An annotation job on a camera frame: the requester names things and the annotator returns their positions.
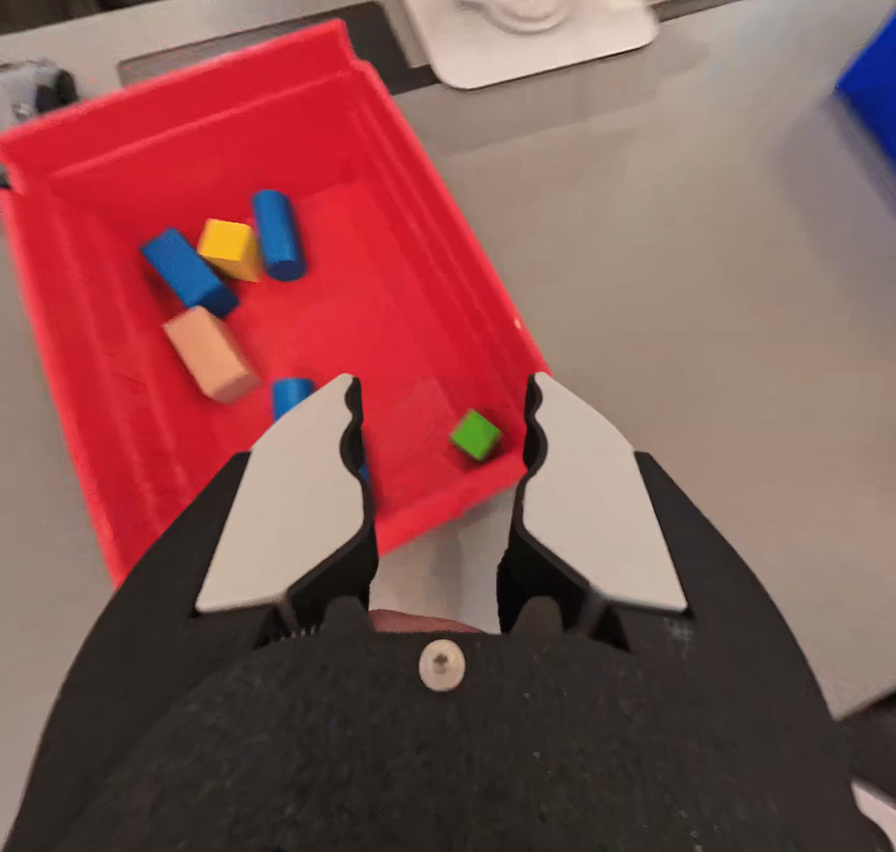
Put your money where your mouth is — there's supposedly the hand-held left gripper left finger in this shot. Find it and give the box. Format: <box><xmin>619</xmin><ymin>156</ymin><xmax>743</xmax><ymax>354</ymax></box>
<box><xmin>195</xmin><ymin>374</ymin><xmax>380</xmax><ymax>615</ymax></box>

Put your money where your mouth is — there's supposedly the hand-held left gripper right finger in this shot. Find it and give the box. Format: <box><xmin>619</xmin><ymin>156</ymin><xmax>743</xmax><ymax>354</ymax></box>
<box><xmin>500</xmin><ymin>372</ymin><xmax>690</xmax><ymax>615</ymax></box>

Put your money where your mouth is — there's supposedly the blue wooden cylinder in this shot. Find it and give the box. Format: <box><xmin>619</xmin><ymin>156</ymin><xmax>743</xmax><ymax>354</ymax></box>
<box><xmin>251</xmin><ymin>189</ymin><xmax>309</xmax><ymax>285</ymax></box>
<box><xmin>271</xmin><ymin>377</ymin><xmax>319</xmax><ymax>423</ymax></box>

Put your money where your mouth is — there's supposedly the green wooden cube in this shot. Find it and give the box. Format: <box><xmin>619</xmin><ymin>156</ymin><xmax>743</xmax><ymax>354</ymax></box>
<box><xmin>448</xmin><ymin>407</ymin><xmax>505</xmax><ymax>464</ymax></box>

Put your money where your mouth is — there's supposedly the natural wooden block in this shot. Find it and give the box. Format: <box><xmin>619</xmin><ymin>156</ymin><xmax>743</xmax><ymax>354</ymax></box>
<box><xmin>163</xmin><ymin>307</ymin><xmax>263</xmax><ymax>406</ymax></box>

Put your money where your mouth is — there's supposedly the red plastic bin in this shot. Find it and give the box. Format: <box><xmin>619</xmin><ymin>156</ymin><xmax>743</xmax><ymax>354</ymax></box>
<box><xmin>0</xmin><ymin>18</ymin><xmax>551</xmax><ymax>590</ymax></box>

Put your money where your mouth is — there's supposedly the blue plastic bin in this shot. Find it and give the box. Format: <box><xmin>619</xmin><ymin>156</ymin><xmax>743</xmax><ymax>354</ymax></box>
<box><xmin>835</xmin><ymin>13</ymin><xmax>896</xmax><ymax>170</ymax></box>

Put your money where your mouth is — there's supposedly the grey bag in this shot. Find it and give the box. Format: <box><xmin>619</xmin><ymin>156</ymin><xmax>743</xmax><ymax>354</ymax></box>
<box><xmin>0</xmin><ymin>60</ymin><xmax>81</xmax><ymax>125</ymax></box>

